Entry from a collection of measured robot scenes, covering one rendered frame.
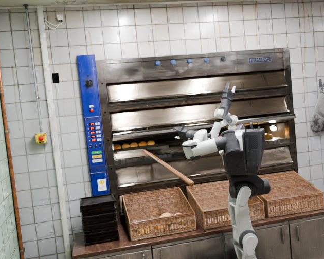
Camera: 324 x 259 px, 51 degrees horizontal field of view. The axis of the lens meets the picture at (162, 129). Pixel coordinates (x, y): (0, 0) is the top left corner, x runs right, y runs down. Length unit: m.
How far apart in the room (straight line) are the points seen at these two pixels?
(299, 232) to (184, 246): 1.03
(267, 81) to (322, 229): 1.47
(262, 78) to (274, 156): 0.80
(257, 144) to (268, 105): 1.28
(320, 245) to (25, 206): 2.61
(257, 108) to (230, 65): 0.51
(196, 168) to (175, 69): 0.97
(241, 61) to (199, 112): 0.66
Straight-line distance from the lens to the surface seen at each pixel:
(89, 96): 3.14
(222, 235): 3.02
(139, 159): 3.22
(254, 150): 2.41
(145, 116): 3.22
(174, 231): 2.94
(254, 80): 3.58
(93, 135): 3.14
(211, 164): 3.41
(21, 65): 3.24
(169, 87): 3.27
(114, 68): 3.22
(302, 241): 3.37
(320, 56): 3.99
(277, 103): 3.69
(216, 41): 3.47
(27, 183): 3.26
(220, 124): 2.83
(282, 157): 3.73
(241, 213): 2.55
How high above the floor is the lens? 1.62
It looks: 4 degrees down
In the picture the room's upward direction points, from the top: 6 degrees counter-clockwise
